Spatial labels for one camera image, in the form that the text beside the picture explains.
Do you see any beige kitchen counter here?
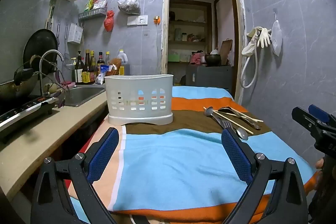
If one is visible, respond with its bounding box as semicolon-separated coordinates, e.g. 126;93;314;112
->
0;84;108;201

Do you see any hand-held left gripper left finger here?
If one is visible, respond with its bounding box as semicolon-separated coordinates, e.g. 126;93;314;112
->
30;127;120;224

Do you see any hanging wooden board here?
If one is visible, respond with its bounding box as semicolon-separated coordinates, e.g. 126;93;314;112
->
45;0;57;30

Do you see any grey wall shelf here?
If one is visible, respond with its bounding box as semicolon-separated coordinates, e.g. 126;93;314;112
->
78;7;108;20

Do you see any flat clear plastic bag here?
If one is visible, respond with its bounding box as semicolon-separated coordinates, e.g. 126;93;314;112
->
270;20;283;57

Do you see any blue white packet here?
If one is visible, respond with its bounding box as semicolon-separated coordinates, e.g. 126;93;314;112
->
96;64;117;84

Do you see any white wall socket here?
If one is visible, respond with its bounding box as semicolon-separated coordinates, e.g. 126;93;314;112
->
127;15;148;26

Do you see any black hanging wok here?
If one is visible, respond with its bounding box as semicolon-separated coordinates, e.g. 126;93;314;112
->
23;29;59;75

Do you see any white plastic utensil basket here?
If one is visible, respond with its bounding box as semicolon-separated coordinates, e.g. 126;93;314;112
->
104;74;174;126

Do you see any brass-coloured wok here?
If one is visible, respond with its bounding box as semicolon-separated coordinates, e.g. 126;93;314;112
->
0;68;40;102

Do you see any red white seasoning packet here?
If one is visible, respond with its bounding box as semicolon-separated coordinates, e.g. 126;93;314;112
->
92;0;108;10

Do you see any steel sink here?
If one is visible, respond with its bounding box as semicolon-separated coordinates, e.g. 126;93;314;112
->
63;85;105;107

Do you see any wooden shelf unit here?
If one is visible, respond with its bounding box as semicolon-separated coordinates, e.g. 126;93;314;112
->
168;0;213;67

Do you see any black pot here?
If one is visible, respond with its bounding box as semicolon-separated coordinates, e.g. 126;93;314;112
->
205;54;222;66

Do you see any white rubber glove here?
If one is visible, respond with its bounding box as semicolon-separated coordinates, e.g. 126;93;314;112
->
241;42;257;57
256;27;272;48

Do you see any row of sauce bottles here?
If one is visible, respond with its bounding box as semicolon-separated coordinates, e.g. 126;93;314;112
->
82;49;92;84

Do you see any brown food packet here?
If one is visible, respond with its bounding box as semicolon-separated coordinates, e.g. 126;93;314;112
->
106;58;122;76

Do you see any black induction cooker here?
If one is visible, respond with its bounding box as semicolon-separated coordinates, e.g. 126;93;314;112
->
0;95;59;140

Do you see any grey cabinet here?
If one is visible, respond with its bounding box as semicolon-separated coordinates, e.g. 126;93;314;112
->
186;64;234;94

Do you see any white hose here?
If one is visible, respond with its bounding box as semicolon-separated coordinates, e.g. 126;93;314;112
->
240;30;263;89

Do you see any pink cloth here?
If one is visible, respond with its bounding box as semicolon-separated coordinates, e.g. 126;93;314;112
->
189;52;205;65

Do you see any wooden cutting board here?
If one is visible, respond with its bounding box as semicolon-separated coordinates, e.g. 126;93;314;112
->
219;40;234;65

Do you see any red plastic bag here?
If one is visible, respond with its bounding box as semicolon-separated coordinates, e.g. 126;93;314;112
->
104;10;115;32

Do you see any metal spoon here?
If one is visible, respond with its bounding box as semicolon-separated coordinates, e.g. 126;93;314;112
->
218;106;261;130
231;124;249;141
204;106;225;128

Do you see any dark pump bottle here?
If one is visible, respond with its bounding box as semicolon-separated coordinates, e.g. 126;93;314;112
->
74;57;84;84

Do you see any white wall utensil holder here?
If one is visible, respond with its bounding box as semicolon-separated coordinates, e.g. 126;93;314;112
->
67;23;84;44

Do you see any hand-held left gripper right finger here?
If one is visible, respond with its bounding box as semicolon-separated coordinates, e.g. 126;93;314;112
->
221;127;309;224

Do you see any thin wall cable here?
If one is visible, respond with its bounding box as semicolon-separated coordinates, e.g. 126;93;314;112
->
156;25;161;75

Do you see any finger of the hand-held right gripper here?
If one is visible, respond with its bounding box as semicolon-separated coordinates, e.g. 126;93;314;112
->
308;105;336;125
291;107;336;139

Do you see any striped blue orange brown blanket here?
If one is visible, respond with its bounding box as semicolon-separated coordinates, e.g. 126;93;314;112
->
67;85;322;224

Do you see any clear cooking oil jug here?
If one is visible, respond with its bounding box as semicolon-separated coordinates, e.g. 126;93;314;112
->
117;49;131;75

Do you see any wooden chopstick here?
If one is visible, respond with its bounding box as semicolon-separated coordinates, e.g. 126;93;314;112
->
203;107;254;135
213;110;264;123

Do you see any wooden door frame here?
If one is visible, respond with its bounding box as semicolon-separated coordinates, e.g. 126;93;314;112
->
161;0;246;106

